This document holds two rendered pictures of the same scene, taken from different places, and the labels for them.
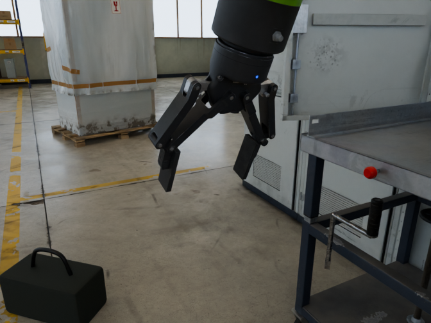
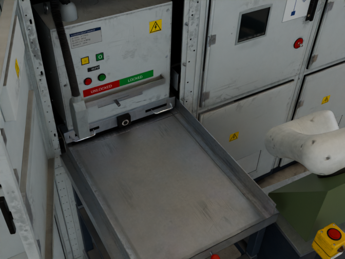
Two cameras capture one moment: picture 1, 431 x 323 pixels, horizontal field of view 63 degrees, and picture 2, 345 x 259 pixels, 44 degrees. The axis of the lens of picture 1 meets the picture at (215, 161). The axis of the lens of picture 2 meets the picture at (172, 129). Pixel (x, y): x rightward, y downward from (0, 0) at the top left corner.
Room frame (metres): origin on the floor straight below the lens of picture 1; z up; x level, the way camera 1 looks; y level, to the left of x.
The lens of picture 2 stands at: (1.08, 0.38, 2.14)
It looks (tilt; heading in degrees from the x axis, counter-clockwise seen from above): 42 degrees down; 266
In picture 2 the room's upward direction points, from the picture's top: 2 degrees clockwise
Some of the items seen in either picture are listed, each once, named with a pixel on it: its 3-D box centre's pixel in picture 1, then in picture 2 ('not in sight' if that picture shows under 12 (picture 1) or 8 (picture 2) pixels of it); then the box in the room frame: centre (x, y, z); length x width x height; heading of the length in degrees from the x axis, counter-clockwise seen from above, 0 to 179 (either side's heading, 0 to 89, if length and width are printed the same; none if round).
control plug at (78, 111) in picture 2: not in sight; (79, 116); (1.35, -0.91, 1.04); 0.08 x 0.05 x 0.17; 117
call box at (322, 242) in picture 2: not in sight; (330, 242); (0.44, -0.43, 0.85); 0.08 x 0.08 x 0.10; 27
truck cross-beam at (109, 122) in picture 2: not in sight; (120, 115); (1.20, -1.08, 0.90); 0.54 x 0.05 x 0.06; 27
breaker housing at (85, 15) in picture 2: not in sight; (94, 40); (1.32, -1.30, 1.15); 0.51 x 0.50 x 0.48; 117
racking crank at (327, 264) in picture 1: (350, 237); not in sight; (0.89, -0.39, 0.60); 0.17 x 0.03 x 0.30; 27
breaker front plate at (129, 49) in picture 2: not in sight; (118, 70); (1.20, -1.07, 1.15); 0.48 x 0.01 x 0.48; 27
